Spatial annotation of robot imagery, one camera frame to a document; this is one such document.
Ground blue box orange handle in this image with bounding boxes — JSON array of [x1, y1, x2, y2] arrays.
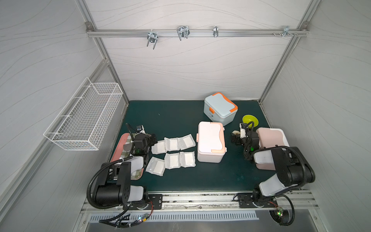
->
[[203, 92, 238, 126]]

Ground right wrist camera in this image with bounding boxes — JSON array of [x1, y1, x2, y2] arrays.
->
[[240, 123, 246, 139]]

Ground aluminium crossbar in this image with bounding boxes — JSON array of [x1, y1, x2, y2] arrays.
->
[[87, 28, 310, 38]]

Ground metal hook clamp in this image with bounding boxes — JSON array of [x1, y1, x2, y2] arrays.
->
[[146, 31, 158, 50]]

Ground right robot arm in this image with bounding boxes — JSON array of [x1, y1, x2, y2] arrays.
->
[[231, 128, 316, 226]]

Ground green bowl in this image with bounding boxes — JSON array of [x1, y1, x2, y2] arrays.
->
[[242, 115, 259, 127]]

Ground white box peach handle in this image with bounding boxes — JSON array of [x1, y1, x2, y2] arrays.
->
[[196, 121, 227, 163]]

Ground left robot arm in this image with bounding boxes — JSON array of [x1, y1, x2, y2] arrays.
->
[[87, 133, 163, 229]]

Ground small metal bracket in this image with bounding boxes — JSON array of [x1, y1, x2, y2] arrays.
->
[[213, 26, 219, 38]]

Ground metal screw bracket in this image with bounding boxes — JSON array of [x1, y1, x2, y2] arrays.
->
[[273, 26, 298, 38]]

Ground pink tray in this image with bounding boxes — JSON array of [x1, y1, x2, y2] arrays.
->
[[110, 133, 144, 172]]

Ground green checkered cloth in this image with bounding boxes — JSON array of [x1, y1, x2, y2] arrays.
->
[[126, 156, 145, 180]]

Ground white wire basket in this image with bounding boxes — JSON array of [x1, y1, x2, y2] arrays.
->
[[43, 77, 123, 151]]

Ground pink first aid box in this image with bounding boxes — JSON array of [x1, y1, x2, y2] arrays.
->
[[254, 128, 289, 171]]

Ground green table mat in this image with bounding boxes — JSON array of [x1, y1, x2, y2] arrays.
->
[[118, 101, 275, 191]]

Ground metal u-bolt clamp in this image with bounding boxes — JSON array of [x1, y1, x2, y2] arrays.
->
[[176, 26, 190, 40]]

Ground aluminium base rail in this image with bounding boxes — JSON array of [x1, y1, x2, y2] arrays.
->
[[81, 189, 319, 214]]

